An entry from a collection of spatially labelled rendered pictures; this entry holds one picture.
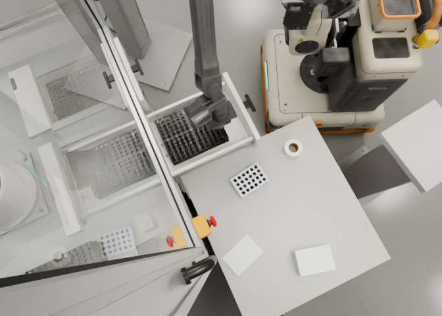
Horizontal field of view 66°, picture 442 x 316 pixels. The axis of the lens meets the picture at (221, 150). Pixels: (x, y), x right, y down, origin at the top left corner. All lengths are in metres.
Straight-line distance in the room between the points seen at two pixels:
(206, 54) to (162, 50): 1.49
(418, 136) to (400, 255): 0.93
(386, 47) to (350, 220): 0.73
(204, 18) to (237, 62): 1.47
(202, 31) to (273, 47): 1.23
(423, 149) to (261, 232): 0.73
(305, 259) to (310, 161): 0.37
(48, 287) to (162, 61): 2.25
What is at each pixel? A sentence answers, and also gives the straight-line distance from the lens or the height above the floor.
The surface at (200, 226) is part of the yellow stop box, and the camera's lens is 1.17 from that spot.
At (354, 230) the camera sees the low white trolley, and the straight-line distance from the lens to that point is 1.40.
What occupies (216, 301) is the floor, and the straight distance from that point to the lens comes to 2.10.
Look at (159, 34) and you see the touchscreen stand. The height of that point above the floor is 0.04.
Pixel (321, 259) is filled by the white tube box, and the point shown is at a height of 0.81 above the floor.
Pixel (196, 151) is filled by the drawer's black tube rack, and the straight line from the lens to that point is 1.25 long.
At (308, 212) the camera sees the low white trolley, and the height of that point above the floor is 0.76.
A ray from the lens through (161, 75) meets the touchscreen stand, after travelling 2.34.
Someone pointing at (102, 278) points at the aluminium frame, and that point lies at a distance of 0.24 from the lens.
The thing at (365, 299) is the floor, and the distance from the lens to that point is 2.24.
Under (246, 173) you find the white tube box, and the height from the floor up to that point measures 0.76.
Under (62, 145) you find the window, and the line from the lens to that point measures 0.33.
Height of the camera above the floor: 2.08
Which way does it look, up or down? 75 degrees down
